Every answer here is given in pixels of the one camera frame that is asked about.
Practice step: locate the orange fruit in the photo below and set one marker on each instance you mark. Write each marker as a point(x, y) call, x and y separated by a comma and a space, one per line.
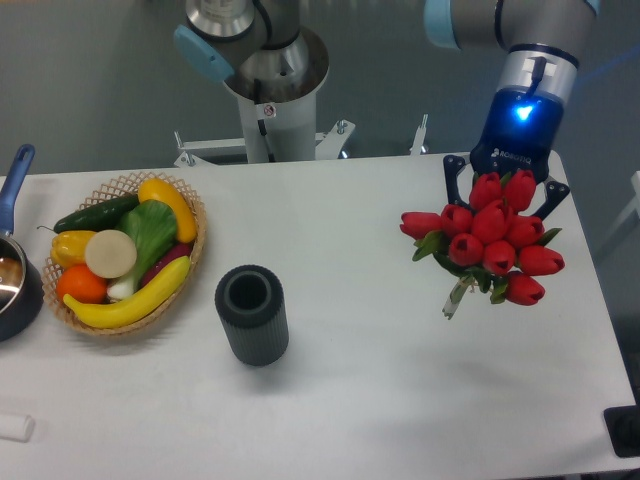
point(82, 284)

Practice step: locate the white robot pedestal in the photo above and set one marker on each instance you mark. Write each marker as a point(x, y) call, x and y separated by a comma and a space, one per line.
point(276, 96)

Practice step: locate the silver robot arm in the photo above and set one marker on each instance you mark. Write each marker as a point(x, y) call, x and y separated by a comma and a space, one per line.
point(543, 40)

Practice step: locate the beige round disc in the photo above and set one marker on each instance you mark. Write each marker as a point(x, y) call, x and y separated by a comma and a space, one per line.
point(110, 254)

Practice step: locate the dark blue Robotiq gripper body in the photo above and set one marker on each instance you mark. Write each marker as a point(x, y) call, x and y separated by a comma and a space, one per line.
point(518, 135)

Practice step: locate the yellow bell pepper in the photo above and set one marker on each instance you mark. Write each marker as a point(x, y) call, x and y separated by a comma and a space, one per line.
point(68, 248)

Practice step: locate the green cucumber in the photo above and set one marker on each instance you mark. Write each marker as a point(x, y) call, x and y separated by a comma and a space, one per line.
point(98, 217)

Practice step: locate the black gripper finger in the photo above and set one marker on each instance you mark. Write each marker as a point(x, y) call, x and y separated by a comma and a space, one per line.
point(453, 166)
point(555, 193)

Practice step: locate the blue saucepan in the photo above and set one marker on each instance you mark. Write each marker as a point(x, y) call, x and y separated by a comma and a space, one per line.
point(21, 285)

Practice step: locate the green bok choy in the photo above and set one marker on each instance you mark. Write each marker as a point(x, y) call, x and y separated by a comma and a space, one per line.
point(152, 227)

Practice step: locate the black device at edge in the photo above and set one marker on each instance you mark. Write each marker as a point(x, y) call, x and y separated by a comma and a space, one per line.
point(623, 427)

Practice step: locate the purple eggplant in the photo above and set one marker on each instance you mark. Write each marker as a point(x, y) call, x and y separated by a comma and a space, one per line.
point(176, 251)

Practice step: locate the red tulip bouquet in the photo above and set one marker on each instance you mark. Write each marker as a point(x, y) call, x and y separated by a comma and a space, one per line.
point(488, 243)

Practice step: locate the dark grey ribbed vase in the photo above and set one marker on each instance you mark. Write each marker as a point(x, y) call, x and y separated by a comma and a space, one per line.
point(250, 302)

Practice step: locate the long yellow squash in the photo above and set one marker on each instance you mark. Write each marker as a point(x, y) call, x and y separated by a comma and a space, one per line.
point(137, 306)

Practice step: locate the white cylinder object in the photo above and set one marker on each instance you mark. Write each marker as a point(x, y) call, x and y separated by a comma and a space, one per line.
point(16, 427)

